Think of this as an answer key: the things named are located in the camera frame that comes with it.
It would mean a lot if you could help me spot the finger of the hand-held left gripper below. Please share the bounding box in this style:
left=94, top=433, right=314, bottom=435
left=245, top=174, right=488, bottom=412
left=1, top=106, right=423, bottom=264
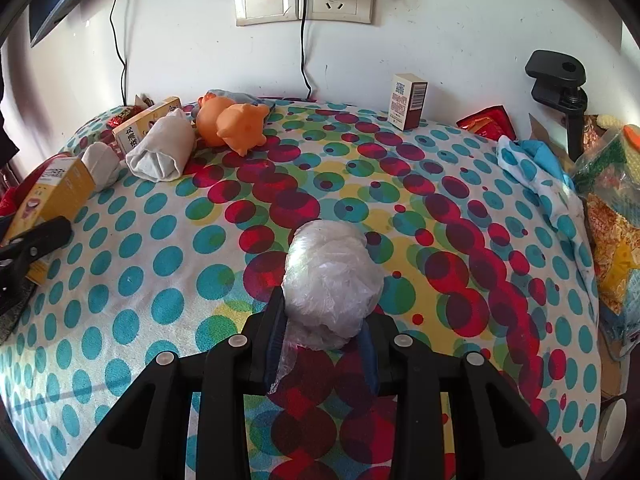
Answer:
left=0, top=216, right=72, bottom=311

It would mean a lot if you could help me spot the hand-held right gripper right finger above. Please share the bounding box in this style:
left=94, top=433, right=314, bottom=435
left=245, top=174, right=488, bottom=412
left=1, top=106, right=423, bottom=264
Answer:
left=359, top=310, right=584, bottom=480

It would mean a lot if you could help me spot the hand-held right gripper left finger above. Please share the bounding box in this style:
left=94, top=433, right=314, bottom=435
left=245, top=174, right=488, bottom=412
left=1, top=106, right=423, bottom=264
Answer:
left=60, top=287, right=288, bottom=480

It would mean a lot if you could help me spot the large yellow cartoon box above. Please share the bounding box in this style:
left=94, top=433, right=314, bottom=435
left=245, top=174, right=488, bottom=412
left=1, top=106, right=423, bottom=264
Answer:
left=2, top=154, right=97, bottom=284

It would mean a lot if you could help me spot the round red tray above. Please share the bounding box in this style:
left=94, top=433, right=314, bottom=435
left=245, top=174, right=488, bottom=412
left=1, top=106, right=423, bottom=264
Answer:
left=0, top=157, right=58, bottom=218

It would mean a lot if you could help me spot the clear plastic bag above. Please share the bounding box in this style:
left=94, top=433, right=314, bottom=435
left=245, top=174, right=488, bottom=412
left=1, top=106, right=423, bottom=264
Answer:
left=267, top=218, right=385, bottom=395

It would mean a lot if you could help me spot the small rolled white sock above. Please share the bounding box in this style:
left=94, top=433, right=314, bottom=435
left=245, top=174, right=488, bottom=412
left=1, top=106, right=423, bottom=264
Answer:
left=81, top=142, right=122, bottom=192

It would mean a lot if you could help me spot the dark hanging clothing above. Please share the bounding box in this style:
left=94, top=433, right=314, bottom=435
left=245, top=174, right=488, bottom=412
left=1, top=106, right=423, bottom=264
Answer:
left=0, top=72, right=21, bottom=163

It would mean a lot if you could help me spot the polka dot blanket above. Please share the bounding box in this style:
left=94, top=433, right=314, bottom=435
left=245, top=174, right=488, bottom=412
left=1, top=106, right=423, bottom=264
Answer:
left=0, top=94, right=613, bottom=480

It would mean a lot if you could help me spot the small red foil packet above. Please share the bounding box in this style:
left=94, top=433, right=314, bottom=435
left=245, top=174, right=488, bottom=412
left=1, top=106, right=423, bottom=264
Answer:
left=107, top=105, right=137, bottom=129

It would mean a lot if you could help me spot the large rolled white sock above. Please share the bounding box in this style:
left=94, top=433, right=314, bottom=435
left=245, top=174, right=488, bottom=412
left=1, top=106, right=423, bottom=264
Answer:
left=124, top=108, right=197, bottom=183

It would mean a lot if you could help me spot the long yellow cartoon box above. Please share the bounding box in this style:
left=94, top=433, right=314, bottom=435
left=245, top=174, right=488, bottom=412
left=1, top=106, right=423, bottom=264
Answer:
left=112, top=96, right=184, bottom=157

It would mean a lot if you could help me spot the orange toy pig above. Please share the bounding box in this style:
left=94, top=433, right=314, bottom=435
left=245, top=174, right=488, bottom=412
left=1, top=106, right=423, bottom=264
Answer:
left=194, top=94, right=271, bottom=157

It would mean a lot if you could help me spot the yellow patterned packet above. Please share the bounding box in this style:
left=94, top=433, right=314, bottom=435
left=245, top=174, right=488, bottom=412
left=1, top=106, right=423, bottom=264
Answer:
left=584, top=191, right=640, bottom=313

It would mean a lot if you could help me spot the light blue cloth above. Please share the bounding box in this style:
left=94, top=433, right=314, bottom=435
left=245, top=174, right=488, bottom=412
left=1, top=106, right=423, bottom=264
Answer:
left=204, top=88, right=276, bottom=122

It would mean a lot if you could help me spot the white blue dotted cloth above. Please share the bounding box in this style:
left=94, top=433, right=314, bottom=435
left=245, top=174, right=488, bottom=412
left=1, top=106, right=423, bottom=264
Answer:
left=495, top=134, right=601, bottom=281

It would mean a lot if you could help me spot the red snack packet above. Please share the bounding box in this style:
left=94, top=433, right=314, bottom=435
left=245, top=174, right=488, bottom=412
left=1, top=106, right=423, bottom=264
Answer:
left=455, top=105, right=517, bottom=142

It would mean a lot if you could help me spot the cardboard piece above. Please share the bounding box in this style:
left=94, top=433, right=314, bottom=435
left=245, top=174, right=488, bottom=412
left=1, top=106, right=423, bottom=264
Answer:
left=528, top=112, right=572, bottom=162

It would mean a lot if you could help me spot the small white brown box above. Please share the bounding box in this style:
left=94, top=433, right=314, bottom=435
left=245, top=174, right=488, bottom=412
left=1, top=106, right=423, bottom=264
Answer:
left=387, top=73, right=430, bottom=132

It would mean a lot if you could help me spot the clear bag of colourful items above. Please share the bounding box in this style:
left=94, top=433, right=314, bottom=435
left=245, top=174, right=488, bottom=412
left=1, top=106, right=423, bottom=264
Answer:
left=571, top=114, right=640, bottom=202

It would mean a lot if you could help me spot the thin black hanging cable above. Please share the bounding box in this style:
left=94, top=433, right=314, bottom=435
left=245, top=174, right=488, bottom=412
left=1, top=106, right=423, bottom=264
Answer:
left=109, top=0, right=130, bottom=107

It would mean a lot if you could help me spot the black adapter cable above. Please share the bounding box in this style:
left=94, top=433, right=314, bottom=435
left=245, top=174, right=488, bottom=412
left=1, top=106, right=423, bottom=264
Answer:
left=298, top=0, right=315, bottom=102

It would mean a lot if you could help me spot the black clamp mount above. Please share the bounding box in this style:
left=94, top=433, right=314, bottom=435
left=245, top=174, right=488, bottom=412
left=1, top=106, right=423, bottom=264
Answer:
left=523, top=49, right=587, bottom=162

